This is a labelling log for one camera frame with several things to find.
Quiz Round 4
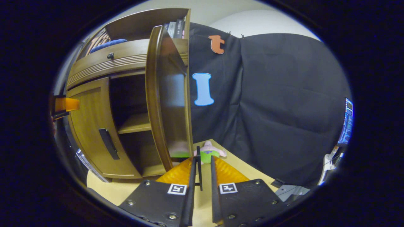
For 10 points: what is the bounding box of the black door handle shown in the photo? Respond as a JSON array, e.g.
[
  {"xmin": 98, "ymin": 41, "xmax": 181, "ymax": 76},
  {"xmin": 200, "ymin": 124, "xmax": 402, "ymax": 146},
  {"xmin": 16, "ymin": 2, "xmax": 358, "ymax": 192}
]
[
  {"xmin": 98, "ymin": 128, "xmax": 120, "ymax": 160},
  {"xmin": 196, "ymin": 146, "xmax": 203, "ymax": 191}
]

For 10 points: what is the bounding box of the wooden shoe cabinet door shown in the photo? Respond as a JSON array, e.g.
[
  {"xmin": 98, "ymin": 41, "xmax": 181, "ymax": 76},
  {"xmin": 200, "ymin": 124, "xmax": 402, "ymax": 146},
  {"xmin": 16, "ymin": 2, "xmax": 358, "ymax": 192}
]
[
  {"xmin": 66, "ymin": 77, "xmax": 142, "ymax": 180},
  {"xmin": 145, "ymin": 25, "xmax": 194, "ymax": 172}
]

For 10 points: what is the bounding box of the blue folded towel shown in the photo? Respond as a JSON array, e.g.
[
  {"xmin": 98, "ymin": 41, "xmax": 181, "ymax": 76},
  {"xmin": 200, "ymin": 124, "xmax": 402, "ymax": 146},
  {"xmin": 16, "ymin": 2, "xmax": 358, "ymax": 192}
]
[{"xmin": 90, "ymin": 39, "xmax": 128, "ymax": 53}]

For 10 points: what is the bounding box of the black upright book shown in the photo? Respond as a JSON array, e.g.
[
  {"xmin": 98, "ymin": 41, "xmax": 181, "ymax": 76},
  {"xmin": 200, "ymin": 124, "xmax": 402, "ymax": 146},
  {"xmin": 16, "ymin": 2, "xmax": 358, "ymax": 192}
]
[{"xmin": 175, "ymin": 19, "xmax": 186, "ymax": 39}]

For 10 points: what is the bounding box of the computer monitor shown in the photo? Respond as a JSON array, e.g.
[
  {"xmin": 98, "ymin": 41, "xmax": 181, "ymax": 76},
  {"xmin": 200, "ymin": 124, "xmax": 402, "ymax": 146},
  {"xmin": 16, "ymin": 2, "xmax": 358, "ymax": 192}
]
[{"xmin": 337, "ymin": 98, "xmax": 354, "ymax": 146}]

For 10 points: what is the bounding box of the wooden double-door shoe cabinet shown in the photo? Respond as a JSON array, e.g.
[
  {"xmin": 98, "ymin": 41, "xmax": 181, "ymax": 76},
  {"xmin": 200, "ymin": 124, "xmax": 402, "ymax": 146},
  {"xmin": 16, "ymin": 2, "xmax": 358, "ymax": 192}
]
[{"xmin": 65, "ymin": 8, "xmax": 194, "ymax": 183}]

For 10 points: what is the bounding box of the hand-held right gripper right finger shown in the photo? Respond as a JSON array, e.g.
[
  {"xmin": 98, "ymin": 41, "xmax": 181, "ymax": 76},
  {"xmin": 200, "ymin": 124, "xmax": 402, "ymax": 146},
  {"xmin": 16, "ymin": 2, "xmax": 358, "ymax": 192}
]
[{"xmin": 210, "ymin": 155, "xmax": 286, "ymax": 227}]

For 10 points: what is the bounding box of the black backdrop cloth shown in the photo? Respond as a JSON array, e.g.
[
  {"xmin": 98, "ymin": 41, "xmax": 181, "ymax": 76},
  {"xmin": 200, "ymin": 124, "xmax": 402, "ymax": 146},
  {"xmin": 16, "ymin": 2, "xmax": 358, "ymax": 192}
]
[{"xmin": 188, "ymin": 22, "xmax": 351, "ymax": 189}]

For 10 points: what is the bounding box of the pink green plush toy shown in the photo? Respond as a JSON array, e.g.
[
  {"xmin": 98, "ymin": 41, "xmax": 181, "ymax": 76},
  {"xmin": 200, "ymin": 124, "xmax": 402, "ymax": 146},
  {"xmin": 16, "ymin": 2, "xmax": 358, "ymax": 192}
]
[{"xmin": 194, "ymin": 141, "xmax": 227, "ymax": 164}]

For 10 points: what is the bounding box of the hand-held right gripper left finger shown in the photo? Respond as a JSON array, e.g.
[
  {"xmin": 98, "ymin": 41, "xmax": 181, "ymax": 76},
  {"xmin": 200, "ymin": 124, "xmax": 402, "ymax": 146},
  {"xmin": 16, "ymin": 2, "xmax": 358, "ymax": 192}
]
[{"xmin": 118, "ymin": 157, "xmax": 198, "ymax": 227}]

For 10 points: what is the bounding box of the wooden inner cabinet shelf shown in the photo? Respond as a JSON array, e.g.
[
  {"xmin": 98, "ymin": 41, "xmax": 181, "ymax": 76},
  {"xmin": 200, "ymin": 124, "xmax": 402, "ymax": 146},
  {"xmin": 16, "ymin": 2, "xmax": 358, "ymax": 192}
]
[{"xmin": 117, "ymin": 113, "xmax": 152, "ymax": 134}]

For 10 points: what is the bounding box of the wooden cabinet drawer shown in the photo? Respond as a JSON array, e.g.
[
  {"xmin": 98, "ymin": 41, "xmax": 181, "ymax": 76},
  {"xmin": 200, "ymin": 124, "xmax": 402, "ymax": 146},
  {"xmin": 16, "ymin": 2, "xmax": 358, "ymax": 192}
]
[{"xmin": 66, "ymin": 38, "xmax": 190, "ymax": 90}]

